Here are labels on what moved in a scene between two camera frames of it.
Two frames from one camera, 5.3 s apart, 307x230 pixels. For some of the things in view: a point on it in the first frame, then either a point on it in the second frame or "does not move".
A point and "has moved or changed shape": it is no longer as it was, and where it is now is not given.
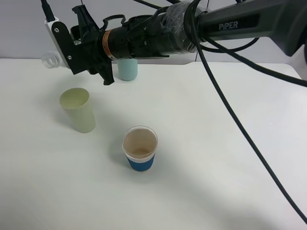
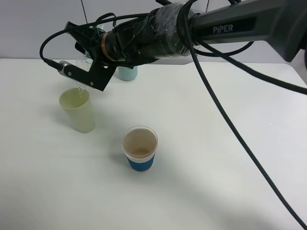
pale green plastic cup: [76, 102] does not move
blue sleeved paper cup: [139, 143] does not move
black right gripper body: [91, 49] does not move
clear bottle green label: [53, 59] has moved or changed shape
